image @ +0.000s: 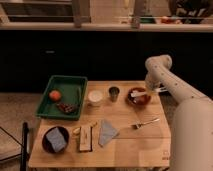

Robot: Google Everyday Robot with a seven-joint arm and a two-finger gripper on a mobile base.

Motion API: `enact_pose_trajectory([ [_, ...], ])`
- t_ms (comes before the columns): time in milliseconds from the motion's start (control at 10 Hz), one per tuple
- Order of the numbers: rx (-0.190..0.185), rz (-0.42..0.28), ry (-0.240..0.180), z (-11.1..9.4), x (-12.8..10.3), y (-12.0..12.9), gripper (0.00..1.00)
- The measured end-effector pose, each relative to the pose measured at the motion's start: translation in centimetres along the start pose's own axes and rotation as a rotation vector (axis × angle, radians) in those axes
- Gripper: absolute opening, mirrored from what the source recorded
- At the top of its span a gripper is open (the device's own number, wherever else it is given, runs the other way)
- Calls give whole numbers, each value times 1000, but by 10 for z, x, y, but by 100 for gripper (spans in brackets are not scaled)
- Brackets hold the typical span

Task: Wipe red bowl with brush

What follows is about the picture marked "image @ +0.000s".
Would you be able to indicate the black chair frame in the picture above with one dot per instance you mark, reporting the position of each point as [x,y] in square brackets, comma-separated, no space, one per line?
[23,154]

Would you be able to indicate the black bowl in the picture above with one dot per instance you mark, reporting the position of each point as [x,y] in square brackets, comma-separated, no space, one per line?
[47,145]

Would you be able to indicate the grey folded cloth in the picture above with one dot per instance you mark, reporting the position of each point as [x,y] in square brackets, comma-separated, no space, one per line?
[107,133]

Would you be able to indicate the white cup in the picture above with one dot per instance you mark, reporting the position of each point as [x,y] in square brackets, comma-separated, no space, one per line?
[95,97]

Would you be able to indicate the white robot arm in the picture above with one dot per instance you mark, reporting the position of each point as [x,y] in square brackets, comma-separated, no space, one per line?
[192,125]

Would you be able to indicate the small metal cup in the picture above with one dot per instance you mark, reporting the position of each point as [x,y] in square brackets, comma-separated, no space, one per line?
[113,93]

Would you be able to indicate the orange fruit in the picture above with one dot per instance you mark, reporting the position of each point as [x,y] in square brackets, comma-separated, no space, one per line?
[55,95]

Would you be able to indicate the silver fork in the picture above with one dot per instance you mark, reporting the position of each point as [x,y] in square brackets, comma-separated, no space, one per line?
[139,125]

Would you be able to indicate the red bowl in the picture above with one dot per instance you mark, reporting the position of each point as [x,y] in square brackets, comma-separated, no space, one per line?
[139,100]

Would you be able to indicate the green plastic tray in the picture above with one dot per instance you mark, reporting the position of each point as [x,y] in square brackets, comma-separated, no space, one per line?
[72,89]

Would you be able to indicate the wooden block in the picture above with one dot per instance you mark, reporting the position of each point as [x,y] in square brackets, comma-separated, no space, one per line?
[85,138]

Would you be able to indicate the dark brown food item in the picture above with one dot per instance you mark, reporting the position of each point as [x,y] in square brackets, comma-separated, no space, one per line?
[66,108]

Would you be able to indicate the blue sponge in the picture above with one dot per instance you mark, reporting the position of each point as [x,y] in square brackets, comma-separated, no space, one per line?
[56,139]

